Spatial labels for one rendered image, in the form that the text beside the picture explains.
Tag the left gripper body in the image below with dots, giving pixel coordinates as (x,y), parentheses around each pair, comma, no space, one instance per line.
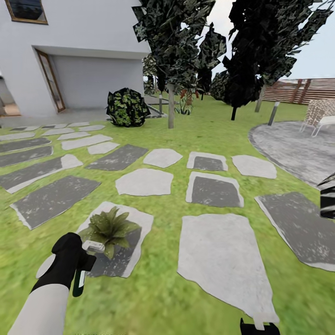
(86,262)

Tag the pot plant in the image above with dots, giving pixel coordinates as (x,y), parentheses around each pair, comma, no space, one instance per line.
(110,230)

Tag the door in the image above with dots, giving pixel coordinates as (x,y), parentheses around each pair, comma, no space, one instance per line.
(48,74)

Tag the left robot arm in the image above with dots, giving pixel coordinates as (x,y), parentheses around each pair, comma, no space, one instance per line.
(44,312)

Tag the insectifuge atomizer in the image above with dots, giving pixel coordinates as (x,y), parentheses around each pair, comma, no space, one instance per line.
(79,281)

